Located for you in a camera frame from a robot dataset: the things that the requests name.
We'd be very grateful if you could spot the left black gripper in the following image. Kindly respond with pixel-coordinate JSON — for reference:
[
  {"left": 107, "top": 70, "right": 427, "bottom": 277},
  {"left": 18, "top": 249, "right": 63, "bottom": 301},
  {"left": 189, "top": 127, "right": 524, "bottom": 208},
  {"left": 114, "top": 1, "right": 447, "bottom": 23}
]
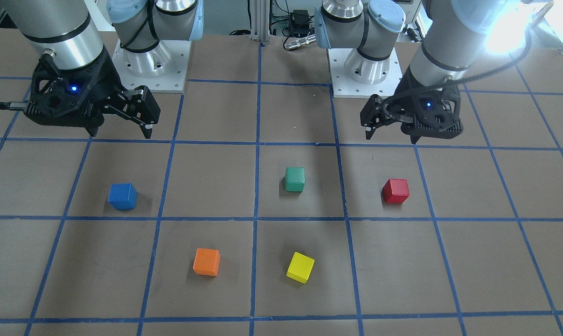
[{"left": 360, "top": 70, "right": 463, "bottom": 144}]

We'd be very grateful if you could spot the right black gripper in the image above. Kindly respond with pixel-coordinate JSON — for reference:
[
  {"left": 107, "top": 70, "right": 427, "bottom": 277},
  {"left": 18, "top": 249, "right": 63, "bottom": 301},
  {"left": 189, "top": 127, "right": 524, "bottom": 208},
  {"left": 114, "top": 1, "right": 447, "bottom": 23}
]
[{"left": 24, "top": 48, "right": 160, "bottom": 140}]

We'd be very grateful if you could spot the red wooden block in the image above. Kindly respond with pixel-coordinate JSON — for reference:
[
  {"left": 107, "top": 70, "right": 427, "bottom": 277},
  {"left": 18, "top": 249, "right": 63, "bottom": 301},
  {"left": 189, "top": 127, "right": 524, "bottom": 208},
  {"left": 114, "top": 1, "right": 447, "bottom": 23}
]
[{"left": 382, "top": 178, "right": 410, "bottom": 204}]

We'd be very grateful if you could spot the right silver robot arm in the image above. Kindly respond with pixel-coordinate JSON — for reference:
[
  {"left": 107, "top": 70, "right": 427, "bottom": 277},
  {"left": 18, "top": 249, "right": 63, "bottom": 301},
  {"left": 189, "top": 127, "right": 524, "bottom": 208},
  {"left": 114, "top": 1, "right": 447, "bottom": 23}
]
[{"left": 0, "top": 0, "right": 204, "bottom": 140}]

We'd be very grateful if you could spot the blue wooden block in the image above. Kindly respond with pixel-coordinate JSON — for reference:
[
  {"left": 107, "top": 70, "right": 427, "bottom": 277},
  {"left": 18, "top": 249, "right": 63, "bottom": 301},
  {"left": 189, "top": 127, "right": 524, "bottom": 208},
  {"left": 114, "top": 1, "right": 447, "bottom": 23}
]
[{"left": 108, "top": 183, "right": 138, "bottom": 210}]

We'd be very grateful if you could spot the green wooden block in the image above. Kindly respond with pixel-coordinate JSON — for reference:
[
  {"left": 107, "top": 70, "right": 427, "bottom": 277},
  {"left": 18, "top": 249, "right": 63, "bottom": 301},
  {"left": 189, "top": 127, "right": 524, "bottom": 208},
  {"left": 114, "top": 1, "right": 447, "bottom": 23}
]
[{"left": 284, "top": 167, "right": 306, "bottom": 193}]

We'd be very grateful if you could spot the orange wooden block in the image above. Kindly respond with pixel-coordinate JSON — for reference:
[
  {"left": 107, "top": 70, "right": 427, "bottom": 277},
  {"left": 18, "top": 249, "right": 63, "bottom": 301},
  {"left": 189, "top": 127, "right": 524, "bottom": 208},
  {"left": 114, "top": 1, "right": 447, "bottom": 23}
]
[{"left": 193, "top": 247, "right": 220, "bottom": 277}]

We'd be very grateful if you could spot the yellow wooden block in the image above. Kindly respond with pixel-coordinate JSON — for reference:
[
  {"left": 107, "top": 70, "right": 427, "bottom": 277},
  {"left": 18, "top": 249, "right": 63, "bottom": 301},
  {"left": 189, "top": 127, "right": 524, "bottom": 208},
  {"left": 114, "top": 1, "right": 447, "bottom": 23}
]
[{"left": 286, "top": 252, "right": 315, "bottom": 284}]

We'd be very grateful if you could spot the black power adapter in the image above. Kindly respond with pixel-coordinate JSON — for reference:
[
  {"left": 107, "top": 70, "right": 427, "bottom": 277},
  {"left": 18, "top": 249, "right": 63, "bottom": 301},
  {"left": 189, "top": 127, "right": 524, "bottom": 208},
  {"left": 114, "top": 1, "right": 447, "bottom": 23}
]
[{"left": 289, "top": 9, "right": 310, "bottom": 37}]

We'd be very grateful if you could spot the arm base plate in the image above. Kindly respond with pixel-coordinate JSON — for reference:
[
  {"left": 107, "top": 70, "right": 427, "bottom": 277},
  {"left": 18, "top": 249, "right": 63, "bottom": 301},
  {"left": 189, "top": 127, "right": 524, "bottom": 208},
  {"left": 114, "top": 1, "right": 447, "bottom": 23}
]
[
  {"left": 111, "top": 40, "right": 192, "bottom": 94},
  {"left": 327, "top": 49, "right": 403, "bottom": 98}
]

